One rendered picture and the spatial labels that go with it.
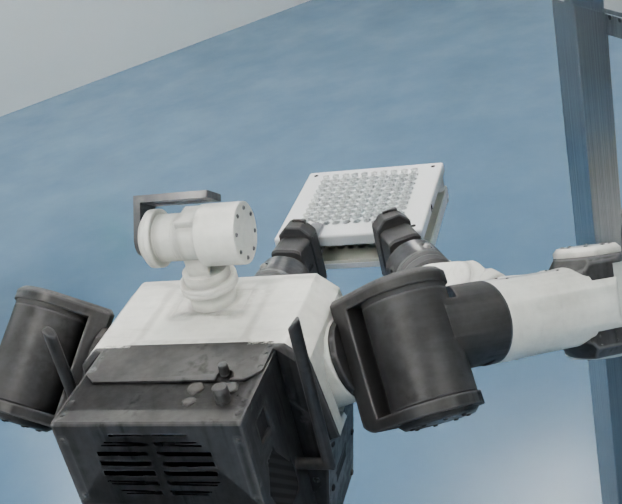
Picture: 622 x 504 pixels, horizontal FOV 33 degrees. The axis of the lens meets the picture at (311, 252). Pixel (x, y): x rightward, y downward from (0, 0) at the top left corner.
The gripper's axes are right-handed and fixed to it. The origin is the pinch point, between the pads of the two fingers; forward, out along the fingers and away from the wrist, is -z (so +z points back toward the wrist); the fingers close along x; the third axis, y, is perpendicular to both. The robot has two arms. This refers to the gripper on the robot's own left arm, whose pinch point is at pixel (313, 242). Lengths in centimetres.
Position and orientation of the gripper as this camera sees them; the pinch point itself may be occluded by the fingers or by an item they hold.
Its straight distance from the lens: 166.6
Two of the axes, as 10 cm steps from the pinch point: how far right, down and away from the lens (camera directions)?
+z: -3.6, 5.3, -7.7
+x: 2.1, 8.5, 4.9
